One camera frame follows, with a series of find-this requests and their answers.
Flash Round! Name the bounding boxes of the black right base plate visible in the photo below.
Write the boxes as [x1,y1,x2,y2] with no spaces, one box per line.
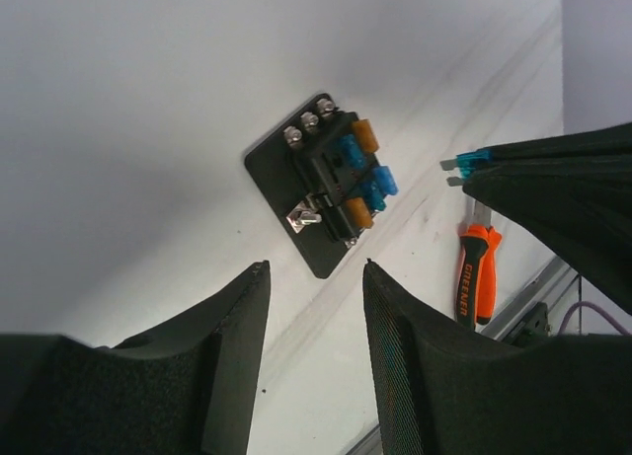
[513,302,550,348]

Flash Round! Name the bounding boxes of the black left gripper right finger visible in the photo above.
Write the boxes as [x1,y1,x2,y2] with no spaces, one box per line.
[362,262,631,454]

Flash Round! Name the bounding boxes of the black fuse box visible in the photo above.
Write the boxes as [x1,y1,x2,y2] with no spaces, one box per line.
[244,93,386,279]

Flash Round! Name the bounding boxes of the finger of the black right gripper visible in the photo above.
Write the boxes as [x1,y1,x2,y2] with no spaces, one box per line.
[462,154,631,313]
[486,122,631,167]

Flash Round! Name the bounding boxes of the blue blade fuse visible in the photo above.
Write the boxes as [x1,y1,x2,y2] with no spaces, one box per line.
[372,166,399,196]
[439,148,492,187]
[359,181,386,213]
[338,134,366,170]

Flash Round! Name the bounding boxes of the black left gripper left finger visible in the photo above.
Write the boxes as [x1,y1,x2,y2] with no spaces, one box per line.
[1,262,271,454]

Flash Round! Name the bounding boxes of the orange fuse in box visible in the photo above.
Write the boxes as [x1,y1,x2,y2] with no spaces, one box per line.
[345,196,373,229]

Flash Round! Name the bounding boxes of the aluminium rail frame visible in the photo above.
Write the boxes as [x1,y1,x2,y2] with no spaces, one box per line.
[478,257,580,341]

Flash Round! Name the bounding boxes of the orange handled pliers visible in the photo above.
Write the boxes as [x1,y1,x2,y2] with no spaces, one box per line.
[454,200,503,330]

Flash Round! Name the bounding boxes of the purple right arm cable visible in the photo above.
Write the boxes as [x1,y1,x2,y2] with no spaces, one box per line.
[557,300,632,338]

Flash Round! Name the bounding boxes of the orange blade fuse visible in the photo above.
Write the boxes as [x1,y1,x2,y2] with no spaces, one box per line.
[351,118,379,154]

